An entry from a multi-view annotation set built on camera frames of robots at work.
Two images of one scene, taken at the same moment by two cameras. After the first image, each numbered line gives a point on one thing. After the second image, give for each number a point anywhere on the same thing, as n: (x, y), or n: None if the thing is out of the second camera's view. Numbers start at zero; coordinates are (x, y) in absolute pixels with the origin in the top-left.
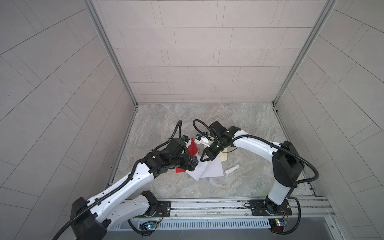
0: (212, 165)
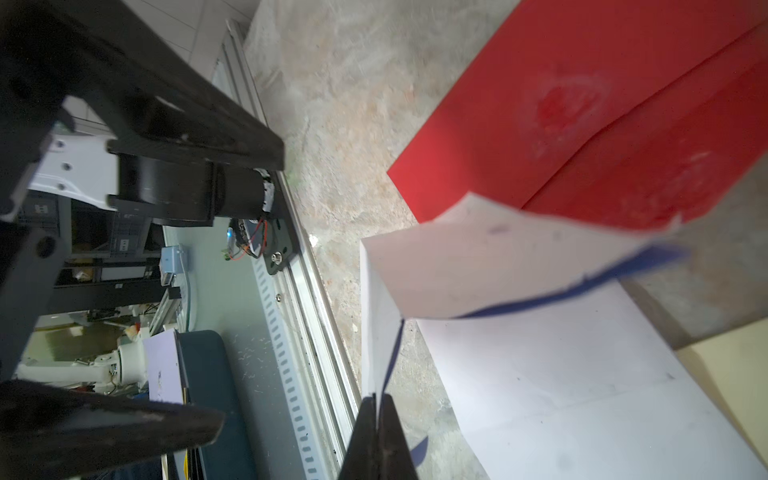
0: (583, 385)
